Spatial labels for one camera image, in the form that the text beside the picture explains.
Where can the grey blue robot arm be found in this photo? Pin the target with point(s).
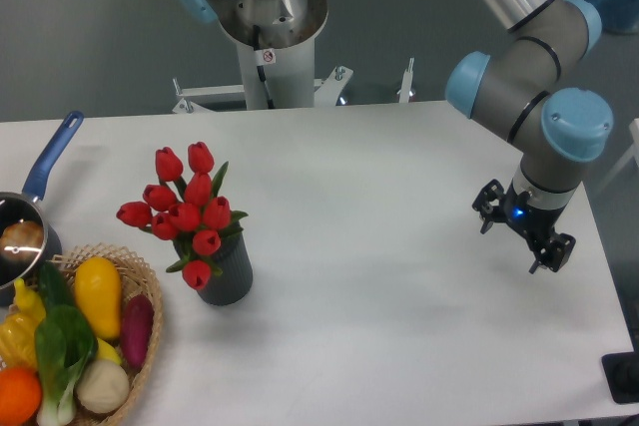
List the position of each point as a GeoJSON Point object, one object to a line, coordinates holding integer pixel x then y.
{"type": "Point", "coordinates": [559, 133]}

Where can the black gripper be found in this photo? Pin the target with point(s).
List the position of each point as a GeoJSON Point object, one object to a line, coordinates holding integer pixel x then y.
{"type": "Point", "coordinates": [551, 250]}

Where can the yellow squash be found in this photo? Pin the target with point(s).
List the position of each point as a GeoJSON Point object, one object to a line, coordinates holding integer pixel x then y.
{"type": "Point", "coordinates": [98, 294]}

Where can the green bok choy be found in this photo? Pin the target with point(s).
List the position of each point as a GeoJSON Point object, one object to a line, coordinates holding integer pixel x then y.
{"type": "Point", "coordinates": [64, 343]}

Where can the purple sweet potato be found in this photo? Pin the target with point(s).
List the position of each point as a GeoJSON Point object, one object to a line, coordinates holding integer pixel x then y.
{"type": "Point", "coordinates": [136, 329]}

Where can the blue handled saucepan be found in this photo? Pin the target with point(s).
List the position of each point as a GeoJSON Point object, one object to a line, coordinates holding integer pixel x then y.
{"type": "Point", "coordinates": [25, 205]}

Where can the woven wicker basket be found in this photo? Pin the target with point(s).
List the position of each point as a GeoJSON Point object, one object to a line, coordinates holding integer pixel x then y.
{"type": "Point", "coordinates": [137, 277]}

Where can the orange fruit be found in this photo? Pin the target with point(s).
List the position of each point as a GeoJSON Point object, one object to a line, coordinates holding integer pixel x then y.
{"type": "Point", "coordinates": [21, 395]}

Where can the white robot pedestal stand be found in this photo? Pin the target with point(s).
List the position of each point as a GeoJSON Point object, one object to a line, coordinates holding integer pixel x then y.
{"type": "Point", "coordinates": [276, 47]}

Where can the beige round bun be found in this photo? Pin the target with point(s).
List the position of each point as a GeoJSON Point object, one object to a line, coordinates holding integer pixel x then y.
{"type": "Point", "coordinates": [103, 387]}

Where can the red tulip bouquet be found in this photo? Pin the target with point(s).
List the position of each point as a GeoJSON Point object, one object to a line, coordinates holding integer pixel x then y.
{"type": "Point", "coordinates": [185, 207]}

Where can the black device at table edge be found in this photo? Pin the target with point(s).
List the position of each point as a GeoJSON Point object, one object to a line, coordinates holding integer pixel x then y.
{"type": "Point", "coordinates": [621, 372]}

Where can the brown bread in pan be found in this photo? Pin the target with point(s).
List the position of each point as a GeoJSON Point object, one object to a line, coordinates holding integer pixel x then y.
{"type": "Point", "coordinates": [22, 241]}

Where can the dark grey ribbed vase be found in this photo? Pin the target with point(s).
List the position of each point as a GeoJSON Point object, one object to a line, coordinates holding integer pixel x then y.
{"type": "Point", "coordinates": [222, 278]}

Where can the yellow bell pepper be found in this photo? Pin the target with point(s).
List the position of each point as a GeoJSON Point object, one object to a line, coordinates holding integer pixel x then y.
{"type": "Point", "coordinates": [18, 329]}

